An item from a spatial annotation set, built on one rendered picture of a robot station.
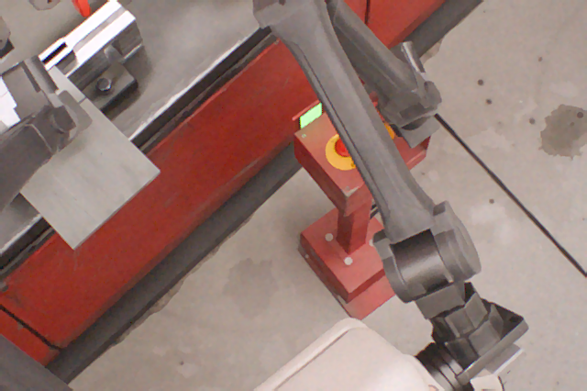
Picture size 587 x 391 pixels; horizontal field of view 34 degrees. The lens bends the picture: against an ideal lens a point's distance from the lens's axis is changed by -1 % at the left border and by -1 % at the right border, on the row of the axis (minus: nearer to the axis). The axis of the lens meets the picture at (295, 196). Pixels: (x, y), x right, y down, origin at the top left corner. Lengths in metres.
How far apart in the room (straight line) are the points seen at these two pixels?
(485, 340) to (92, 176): 0.67
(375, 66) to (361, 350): 0.46
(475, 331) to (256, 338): 1.31
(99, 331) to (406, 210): 1.42
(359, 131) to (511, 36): 1.69
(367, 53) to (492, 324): 0.40
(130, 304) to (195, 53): 0.90
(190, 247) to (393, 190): 1.37
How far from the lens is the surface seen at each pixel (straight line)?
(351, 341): 1.08
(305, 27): 1.12
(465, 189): 2.59
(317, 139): 1.76
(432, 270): 1.18
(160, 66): 1.74
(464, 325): 1.21
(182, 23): 1.78
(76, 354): 2.46
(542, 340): 2.51
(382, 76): 1.39
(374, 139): 1.14
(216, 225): 2.49
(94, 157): 1.55
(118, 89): 1.70
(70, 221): 1.52
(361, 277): 2.36
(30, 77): 1.37
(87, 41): 1.69
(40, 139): 1.26
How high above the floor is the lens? 2.40
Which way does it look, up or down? 70 degrees down
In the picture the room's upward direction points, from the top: 4 degrees counter-clockwise
